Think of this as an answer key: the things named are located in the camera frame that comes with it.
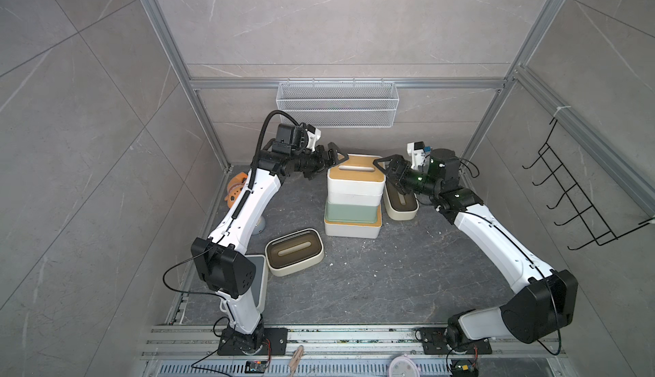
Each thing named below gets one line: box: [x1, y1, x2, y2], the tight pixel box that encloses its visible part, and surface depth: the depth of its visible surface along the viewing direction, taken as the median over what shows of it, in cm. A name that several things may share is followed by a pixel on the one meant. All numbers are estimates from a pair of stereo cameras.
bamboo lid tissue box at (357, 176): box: [326, 153, 387, 196], surface depth 78 cm
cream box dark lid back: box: [383, 180, 420, 221], surface depth 100 cm
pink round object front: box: [388, 353, 421, 377], surface depth 69 cm
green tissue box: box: [324, 200, 378, 224], surface depth 87 cm
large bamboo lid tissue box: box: [324, 204, 383, 239], surface depth 92 cm
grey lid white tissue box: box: [244, 254, 269, 314], surface depth 82 cm
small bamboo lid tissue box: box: [327, 193, 383, 207], surface depth 82 cm
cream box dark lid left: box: [265, 227, 325, 278], surface depth 89 cm
